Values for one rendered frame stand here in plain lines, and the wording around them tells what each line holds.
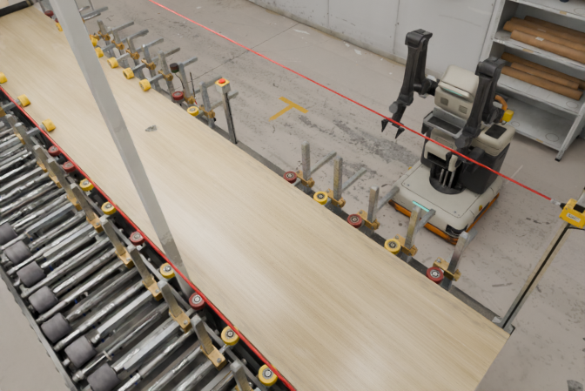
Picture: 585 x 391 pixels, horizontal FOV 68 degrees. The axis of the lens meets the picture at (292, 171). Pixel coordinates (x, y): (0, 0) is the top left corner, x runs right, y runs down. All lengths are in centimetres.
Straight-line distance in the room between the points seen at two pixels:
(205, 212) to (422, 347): 133
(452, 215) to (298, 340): 171
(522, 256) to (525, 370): 85
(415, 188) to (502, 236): 75
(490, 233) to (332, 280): 180
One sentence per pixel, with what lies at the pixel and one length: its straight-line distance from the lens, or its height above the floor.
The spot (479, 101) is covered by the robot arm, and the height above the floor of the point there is 142.
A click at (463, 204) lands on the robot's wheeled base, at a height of 28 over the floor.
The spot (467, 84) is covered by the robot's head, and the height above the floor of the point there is 135.
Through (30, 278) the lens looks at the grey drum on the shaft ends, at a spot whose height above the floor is 83.
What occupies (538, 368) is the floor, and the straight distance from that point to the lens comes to 327.
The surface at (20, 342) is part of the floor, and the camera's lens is 366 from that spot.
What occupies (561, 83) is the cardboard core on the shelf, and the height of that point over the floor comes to 57.
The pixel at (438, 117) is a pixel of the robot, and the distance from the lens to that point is 292.
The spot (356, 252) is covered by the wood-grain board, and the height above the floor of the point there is 90.
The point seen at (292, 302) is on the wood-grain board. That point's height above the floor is 90.
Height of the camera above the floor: 281
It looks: 45 degrees down
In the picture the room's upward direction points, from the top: 4 degrees counter-clockwise
